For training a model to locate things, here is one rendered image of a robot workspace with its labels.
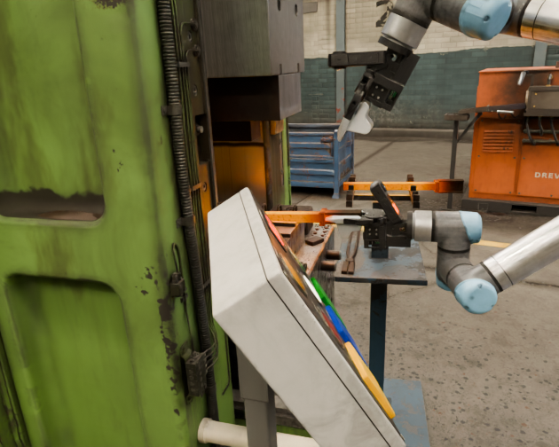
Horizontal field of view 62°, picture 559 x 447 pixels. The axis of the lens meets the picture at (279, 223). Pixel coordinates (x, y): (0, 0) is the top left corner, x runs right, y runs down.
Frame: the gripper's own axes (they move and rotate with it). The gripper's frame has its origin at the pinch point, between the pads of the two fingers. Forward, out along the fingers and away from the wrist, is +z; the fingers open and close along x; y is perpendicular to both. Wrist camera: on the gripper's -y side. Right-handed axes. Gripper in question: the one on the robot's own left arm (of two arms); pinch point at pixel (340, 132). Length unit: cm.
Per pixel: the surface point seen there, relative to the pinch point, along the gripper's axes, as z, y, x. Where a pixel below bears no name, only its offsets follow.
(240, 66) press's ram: -3.4, -24.2, -3.3
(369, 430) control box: 17, 22, -55
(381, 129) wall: 118, 10, 796
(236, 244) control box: 8.0, -1.6, -48.7
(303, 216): 25.9, 0.4, 12.6
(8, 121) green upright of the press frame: 22, -57, -24
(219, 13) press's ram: -10.7, -31.9, -3.3
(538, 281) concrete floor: 68, 142, 205
